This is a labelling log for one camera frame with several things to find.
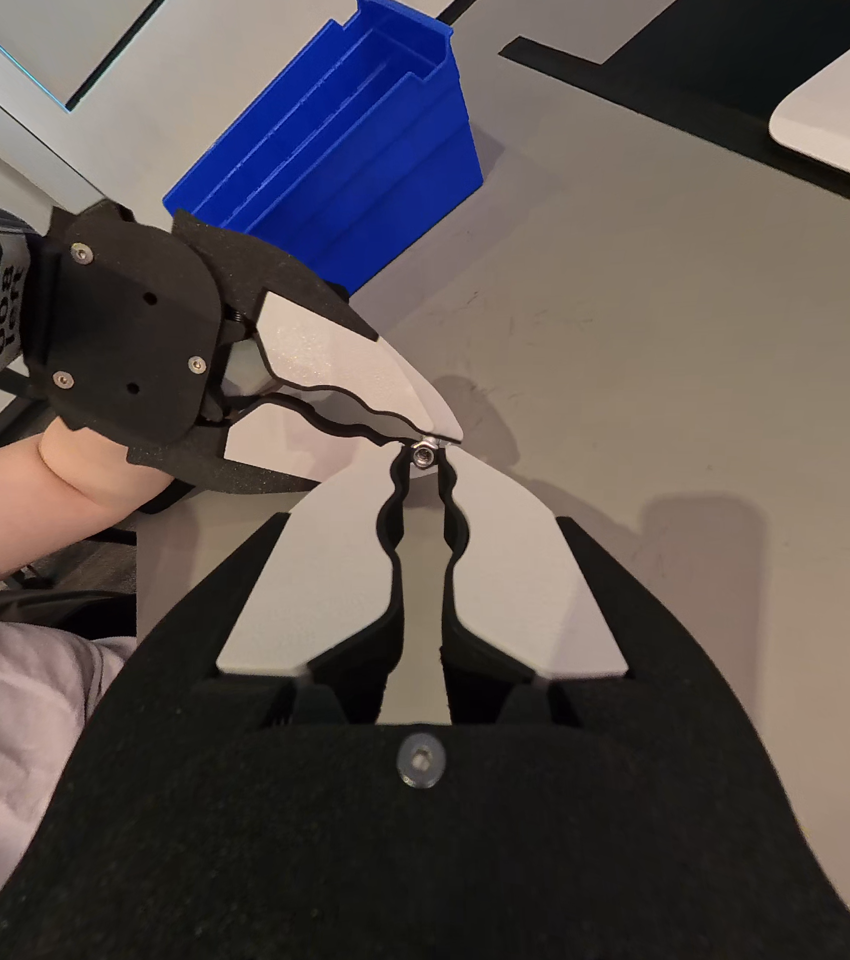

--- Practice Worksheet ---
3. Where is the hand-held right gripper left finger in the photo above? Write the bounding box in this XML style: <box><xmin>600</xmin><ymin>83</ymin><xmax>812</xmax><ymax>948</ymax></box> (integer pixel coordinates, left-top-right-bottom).
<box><xmin>213</xmin><ymin>450</ymin><xmax>408</xmax><ymax>682</ymax></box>

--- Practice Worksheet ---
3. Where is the window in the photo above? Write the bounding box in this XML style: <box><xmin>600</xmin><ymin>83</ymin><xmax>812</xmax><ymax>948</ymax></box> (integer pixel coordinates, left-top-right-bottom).
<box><xmin>0</xmin><ymin>0</ymin><xmax>167</xmax><ymax>114</ymax></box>

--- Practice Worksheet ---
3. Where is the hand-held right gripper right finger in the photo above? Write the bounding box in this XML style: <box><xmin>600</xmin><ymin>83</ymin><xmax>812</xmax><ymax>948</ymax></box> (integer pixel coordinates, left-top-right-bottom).
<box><xmin>440</xmin><ymin>450</ymin><xmax>630</xmax><ymax>682</ymax></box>

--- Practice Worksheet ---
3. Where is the person's white shirt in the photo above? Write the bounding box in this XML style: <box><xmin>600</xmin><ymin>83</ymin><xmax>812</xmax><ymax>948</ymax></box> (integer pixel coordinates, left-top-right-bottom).
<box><xmin>0</xmin><ymin>525</ymin><xmax>138</xmax><ymax>948</ymax></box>

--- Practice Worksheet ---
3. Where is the blue plastic bin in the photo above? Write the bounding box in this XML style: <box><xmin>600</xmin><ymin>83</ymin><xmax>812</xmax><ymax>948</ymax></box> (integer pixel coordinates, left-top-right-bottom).
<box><xmin>162</xmin><ymin>0</ymin><xmax>484</xmax><ymax>295</ymax></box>

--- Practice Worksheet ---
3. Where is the person's left forearm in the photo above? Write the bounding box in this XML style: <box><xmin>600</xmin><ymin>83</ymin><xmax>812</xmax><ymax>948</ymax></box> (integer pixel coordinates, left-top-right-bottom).
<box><xmin>0</xmin><ymin>412</ymin><xmax>178</xmax><ymax>582</ymax></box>

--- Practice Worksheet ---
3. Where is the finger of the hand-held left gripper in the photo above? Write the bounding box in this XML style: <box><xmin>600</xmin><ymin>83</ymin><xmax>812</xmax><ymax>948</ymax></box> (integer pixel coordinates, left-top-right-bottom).
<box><xmin>221</xmin><ymin>287</ymin><xmax>465</xmax><ymax>445</ymax></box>
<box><xmin>224</xmin><ymin>391</ymin><xmax>426</xmax><ymax>487</ymax></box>

